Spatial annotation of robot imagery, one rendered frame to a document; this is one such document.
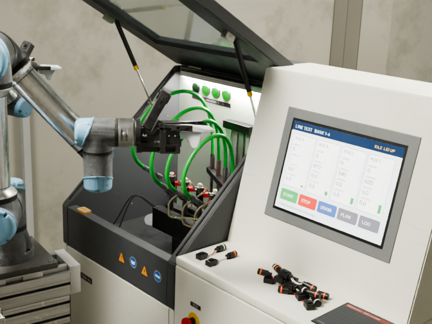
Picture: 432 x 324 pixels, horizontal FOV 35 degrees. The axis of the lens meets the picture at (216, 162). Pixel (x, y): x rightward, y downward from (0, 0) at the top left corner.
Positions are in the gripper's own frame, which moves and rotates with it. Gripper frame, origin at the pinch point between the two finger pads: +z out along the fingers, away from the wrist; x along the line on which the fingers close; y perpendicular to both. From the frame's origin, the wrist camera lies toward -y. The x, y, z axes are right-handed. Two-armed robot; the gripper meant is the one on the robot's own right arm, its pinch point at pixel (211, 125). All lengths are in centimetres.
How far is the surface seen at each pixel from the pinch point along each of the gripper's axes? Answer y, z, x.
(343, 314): 49, 35, 10
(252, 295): 47.8, 12.8, -2.3
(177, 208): 38, -3, -72
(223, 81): -9, 15, -81
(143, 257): 49, -16, -44
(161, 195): 41, -7, -110
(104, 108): 14, -34, -249
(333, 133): 3.5, 37.8, -14.8
